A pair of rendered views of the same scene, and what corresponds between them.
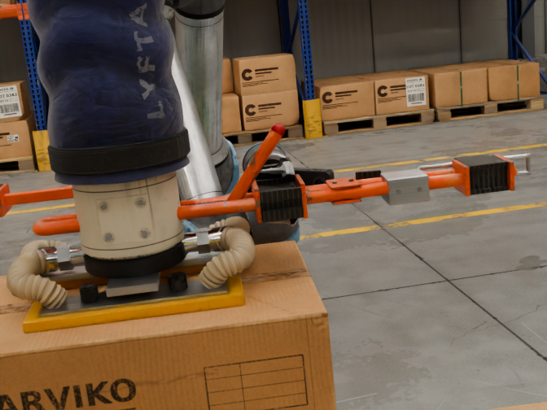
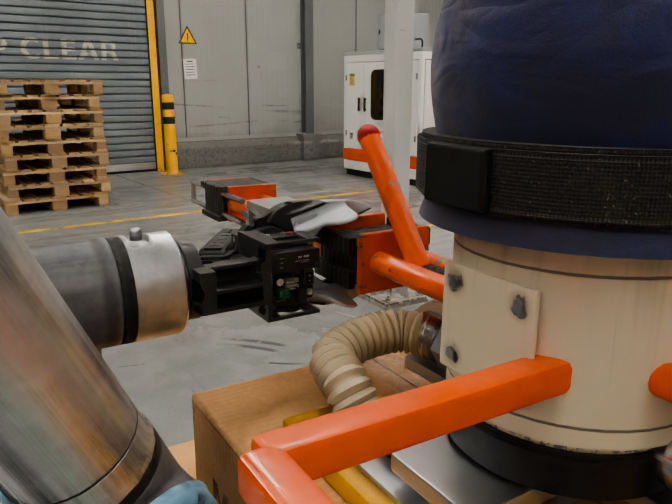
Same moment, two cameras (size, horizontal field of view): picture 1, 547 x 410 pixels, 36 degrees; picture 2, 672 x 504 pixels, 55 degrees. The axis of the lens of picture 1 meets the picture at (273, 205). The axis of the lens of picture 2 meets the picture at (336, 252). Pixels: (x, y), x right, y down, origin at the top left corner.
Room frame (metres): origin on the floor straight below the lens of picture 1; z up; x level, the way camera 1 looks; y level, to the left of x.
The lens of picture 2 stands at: (1.70, 0.54, 1.24)
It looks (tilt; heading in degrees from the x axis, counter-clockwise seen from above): 14 degrees down; 243
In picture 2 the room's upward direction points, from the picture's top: straight up
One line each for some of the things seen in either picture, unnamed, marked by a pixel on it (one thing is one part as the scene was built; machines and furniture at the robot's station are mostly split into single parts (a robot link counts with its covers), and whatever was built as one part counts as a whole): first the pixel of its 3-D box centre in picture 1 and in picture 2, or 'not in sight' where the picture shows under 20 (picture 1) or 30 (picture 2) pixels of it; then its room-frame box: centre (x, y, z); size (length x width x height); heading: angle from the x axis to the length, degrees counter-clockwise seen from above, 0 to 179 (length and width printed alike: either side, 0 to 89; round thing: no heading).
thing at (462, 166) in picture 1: (483, 174); (241, 198); (1.40, -0.36, 1.08); 0.08 x 0.07 x 0.05; 94
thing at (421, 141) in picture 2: (120, 147); (586, 164); (1.36, 0.24, 1.19); 0.23 x 0.23 x 0.04
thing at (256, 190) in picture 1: (278, 198); (371, 250); (1.38, -0.01, 1.08); 0.10 x 0.08 x 0.06; 4
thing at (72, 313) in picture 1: (134, 294); not in sight; (1.27, 0.23, 0.97); 0.34 x 0.10 x 0.05; 94
